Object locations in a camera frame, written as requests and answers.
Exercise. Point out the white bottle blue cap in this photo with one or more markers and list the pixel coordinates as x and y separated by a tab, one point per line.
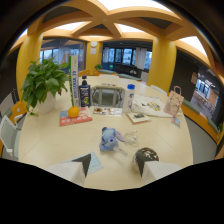
128	98

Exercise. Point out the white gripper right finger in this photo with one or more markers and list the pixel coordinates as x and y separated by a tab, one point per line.
154	169

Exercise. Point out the light blue paper sheet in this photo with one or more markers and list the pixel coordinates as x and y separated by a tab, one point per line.
94	164

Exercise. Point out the clear plastic wrapper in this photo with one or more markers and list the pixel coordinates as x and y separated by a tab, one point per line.
131	138

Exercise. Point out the orange chair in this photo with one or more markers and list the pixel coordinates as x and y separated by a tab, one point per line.
17	110

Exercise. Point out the green potted plant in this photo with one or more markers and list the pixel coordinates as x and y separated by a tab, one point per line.
42	83

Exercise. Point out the round wall clock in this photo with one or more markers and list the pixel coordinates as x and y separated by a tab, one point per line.
94	44

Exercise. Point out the dark round speckled object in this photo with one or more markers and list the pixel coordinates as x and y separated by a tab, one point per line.
146	155

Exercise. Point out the red booklet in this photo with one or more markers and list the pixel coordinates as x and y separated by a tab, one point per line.
76	118

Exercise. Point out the blue plush toy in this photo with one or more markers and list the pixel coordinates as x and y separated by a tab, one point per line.
109	138

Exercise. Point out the white printed tote bag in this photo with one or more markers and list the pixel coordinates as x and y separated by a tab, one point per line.
150	106

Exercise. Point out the tall white green sign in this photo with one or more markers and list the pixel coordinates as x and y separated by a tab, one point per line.
74	80

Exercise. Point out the pink paper gift bag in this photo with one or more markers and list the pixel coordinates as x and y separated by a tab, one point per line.
173	103

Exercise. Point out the dark blue bottle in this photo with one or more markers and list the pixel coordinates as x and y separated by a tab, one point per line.
84	93

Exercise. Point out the small photo booklet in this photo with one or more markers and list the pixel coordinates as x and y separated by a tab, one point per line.
138	117

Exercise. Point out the orange fruit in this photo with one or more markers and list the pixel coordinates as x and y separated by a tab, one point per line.
73	111

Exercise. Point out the white chair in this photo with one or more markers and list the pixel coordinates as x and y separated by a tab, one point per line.
8	135

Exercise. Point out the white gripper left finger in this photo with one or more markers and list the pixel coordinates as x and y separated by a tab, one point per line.
71	171

